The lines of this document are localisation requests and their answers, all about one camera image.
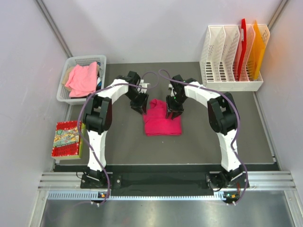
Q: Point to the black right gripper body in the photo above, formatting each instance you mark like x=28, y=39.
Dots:
x=175, y=104

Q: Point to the grey slotted cable duct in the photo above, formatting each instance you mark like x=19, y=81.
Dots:
x=100, y=196

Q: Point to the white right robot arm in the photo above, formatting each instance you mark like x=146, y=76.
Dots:
x=223, y=119

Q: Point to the beige cloth in basket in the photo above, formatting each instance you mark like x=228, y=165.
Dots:
x=66, y=77

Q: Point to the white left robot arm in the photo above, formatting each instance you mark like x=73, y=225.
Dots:
x=97, y=116

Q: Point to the orange plastic folder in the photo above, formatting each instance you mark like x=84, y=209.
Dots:
x=262, y=35

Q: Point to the white file organiser rack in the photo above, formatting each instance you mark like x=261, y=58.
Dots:
x=219, y=56

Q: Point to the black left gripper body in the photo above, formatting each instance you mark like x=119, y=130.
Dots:
x=137, y=99

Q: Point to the light pink t shirt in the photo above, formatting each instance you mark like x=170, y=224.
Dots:
x=82, y=80

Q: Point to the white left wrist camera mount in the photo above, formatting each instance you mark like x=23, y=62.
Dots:
x=143, y=86

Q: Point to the red plastic folder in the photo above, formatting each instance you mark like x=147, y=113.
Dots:
x=241, y=50

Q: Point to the magenta t shirt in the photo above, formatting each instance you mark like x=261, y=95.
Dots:
x=156, y=123

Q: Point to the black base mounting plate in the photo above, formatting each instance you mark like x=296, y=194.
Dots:
x=160, y=180

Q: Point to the red and green book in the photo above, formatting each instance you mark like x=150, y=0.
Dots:
x=67, y=143

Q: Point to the aluminium frame rail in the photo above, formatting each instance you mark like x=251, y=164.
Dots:
x=258, y=181

